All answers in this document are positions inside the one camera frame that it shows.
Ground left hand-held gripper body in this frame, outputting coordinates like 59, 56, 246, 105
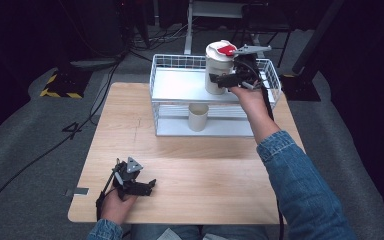
112, 156, 145, 202

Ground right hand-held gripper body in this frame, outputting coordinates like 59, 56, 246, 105
232, 44, 273, 92

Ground white lidded cup red tab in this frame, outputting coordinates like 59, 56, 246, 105
204, 39, 239, 96

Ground white wire rack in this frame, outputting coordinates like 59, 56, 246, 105
149, 53, 283, 139

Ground person's left hand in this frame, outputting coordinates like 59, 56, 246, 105
99, 189, 138, 226

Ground person's right hand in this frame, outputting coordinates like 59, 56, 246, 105
229, 84, 272, 118

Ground grey tape strip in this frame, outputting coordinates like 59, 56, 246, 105
65, 187, 90, 197

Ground black stool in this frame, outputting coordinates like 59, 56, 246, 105
229, 2, 295, 69

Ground black stand with base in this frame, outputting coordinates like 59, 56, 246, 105
279, 0, 347, 102

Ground person's legs in jeans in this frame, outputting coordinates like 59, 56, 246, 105
129, 224, 269, 240

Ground yellow black striped stand base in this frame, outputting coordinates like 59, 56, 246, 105
39, 67, 93, 100

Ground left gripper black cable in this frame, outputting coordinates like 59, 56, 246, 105
95, 159, 121, 222

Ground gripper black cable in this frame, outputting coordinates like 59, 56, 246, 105
243, 61, 286, 240
95, 159, 121, 222

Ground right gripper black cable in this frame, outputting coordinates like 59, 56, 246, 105
243, 61, 286, 240

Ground white desk frame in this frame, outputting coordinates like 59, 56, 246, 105
183, 0, 266, 59

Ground bundle of floor cables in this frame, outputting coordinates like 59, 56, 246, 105
126, 22, 189, 52

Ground long black floor cable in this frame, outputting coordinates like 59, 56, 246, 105
0, 54, 125, 240

